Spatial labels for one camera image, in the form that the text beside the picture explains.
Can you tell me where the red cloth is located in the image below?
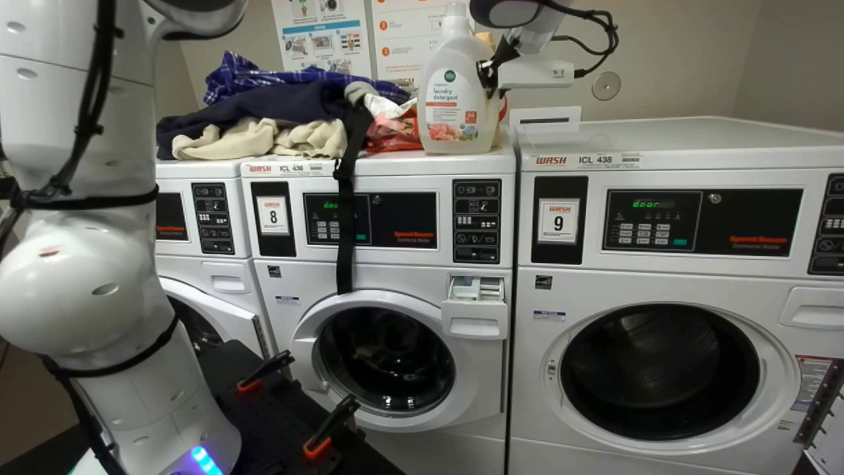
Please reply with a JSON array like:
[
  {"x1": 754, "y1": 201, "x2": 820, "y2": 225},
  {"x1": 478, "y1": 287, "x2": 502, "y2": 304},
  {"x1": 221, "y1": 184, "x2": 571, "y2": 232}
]
[{"x1": 365, "y1": 100, "x2": 426, "y2": 155}]

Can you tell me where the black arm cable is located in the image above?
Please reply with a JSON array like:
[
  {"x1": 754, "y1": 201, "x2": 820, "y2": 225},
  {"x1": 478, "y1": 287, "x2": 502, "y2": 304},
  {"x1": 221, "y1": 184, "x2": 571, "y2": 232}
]
[{"x1": 47, "y1": 0, "x2": 623, "y2": 205}]

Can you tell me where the white card holder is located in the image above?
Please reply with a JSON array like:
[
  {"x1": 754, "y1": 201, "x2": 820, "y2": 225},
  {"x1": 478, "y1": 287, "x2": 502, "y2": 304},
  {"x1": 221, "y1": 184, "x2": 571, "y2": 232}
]
[{"x1": 510, "y1": 102, "x2": 586, "y2": 142}]

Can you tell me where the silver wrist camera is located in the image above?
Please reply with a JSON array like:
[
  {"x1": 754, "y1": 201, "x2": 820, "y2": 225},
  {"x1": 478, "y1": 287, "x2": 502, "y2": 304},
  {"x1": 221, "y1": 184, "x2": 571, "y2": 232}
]
[{"x1": 495, "y1": 55, "x2": 580, "y2": 91}]

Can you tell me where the white grey cloth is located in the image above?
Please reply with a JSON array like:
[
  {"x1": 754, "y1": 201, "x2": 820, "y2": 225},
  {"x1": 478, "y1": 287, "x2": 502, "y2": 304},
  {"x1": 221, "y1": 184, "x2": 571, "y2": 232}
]
[{"x1": 341, "y1": 79, "x2": 408, "y2": 124}]

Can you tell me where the left white washing machine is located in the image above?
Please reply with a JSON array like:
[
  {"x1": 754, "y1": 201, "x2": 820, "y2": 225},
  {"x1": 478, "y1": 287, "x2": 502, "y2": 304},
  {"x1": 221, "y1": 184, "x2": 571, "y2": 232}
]
[{"x1": 153, "y1": 155, "x2": 275, "y2": 360}]

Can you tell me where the cream towel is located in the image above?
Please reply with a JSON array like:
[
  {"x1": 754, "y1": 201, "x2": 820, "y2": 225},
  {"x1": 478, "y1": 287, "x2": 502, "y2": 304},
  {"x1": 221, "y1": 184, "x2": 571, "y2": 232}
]
[{"x1": 168, "y1": 113, "x2": 352, "y2": 163}]

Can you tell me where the round wall cover plate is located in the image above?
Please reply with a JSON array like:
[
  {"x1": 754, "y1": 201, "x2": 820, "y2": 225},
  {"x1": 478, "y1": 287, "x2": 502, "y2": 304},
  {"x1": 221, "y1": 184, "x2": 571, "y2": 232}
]
[{"x1": 588, "y1": 69, "x2": 626, "y2": 102}]

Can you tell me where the white washing machine number 8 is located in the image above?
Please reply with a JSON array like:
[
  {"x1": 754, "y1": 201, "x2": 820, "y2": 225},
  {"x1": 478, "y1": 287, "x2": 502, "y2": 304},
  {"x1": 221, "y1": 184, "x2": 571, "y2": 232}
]
[{"x1": 237, "y1": 142, "x2": 522, "y2": 475}]

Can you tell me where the instruction poster with blue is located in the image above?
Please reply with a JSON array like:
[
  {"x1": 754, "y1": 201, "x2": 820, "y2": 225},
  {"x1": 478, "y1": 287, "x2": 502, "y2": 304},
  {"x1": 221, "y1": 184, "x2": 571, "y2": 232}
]
[{"x1": 269, "y1": 0, "x2": 374, "y2": 79}]

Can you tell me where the blue purple patterned cloth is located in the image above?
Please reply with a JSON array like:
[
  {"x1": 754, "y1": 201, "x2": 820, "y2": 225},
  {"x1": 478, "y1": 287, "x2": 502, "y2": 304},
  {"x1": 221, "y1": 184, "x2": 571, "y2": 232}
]
[{"x1": 204, "y1": 47, "x2": 411, "y2": 109}]

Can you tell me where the dark navy garment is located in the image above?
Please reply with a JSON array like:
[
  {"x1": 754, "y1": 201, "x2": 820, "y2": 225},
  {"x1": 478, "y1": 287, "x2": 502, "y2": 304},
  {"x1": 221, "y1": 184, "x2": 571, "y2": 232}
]
[{"x1": 153, "y1": 77, "x2": 373, "y2": 162}]

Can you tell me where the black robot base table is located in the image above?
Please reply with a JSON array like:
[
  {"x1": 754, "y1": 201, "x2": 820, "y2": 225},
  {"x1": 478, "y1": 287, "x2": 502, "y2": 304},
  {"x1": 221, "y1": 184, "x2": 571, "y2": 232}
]
[{"x1": 168, "y1": 337, "x2": 406, "y2": 475}]

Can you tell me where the white washing machine number 9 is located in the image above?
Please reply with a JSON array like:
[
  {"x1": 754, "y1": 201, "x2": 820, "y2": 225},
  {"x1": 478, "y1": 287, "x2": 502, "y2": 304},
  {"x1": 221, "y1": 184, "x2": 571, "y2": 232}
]
[{"x1": 507, "y1": 113, "x2": 844, "y2": 475}]

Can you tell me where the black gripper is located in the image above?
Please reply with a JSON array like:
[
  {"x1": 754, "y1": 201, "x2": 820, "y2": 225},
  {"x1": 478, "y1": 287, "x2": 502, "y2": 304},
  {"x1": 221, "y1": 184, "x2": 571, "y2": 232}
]
[{"x1": 478, "y1": 33, "x2": 528, "y2": 95}]

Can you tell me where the round glass washer door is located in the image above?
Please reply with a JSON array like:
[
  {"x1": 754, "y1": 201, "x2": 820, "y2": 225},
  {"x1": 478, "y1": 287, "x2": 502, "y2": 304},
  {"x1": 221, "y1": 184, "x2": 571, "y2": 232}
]
[{"x1": 792, "y1": 353, "x2": 844, "y2": 475}]

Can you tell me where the translucent laundry detergent bottle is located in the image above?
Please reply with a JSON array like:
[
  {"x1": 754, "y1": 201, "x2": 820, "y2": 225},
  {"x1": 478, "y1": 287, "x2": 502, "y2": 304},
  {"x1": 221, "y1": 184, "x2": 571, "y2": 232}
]
[{"x1": 415, "y1": 0, "x2": 507, "y2": 159}]

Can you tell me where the black clamp orange handle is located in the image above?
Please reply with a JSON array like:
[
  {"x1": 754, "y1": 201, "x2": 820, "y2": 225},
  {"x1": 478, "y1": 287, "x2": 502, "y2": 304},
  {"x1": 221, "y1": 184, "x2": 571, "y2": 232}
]
[
  {"x1": 234, "y1": 349, "x2": 299, "y2": 398},
  {"x1": 300, "y1": 390, "x2": 365, "y2": 464}
]

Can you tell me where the black strap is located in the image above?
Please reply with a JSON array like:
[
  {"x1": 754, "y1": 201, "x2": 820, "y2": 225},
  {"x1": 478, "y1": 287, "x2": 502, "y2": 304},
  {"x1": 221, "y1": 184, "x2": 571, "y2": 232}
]
[{"x1": 329, "y1": 91, "x2": 377, "y2": 298}]

